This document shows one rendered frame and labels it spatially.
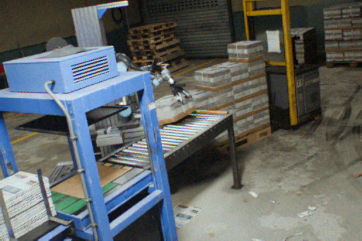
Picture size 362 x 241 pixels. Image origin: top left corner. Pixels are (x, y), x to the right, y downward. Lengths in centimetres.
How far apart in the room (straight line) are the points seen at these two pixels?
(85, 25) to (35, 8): 721
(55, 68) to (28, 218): 90
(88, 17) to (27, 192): 221
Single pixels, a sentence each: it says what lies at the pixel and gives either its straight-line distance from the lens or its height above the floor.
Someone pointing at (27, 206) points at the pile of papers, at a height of 95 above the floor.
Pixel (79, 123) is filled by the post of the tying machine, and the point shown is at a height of 141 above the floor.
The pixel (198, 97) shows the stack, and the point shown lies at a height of 82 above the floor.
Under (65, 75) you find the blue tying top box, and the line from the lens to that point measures 249.
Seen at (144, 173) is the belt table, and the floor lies 79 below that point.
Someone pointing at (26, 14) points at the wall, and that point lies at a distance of 1131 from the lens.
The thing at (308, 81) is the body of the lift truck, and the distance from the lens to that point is 593.
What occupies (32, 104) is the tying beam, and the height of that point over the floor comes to 151.
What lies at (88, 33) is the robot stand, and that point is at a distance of 432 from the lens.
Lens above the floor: 201
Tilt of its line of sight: 15 degrees down
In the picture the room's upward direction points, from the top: 8 degrees counter-clockwise
